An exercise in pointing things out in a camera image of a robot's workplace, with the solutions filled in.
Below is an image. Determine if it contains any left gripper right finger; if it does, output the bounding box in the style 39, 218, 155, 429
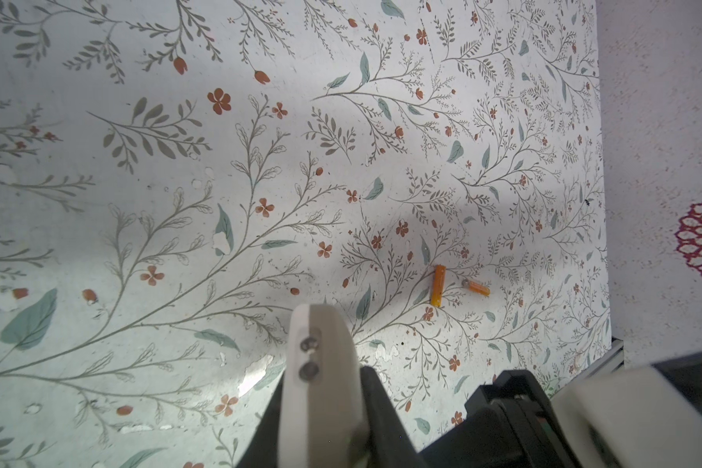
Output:
360, 366, 426, 468

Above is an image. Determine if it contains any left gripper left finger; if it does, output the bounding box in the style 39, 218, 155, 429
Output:
236, 376, 284, 468

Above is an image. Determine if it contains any white remote control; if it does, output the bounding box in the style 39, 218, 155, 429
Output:
277, 304, 370, 467

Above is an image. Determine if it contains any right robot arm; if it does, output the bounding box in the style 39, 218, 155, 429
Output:
421, 352, 702, 467

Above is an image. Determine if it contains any orange battery right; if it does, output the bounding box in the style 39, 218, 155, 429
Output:
462, 279, 491, 298

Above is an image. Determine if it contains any orange battery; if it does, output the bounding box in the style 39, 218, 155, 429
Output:
462, 279, 491, 298
430, 265, 447, 308

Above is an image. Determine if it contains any orange battery left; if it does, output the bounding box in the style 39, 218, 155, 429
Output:
430, 265, 447, 308

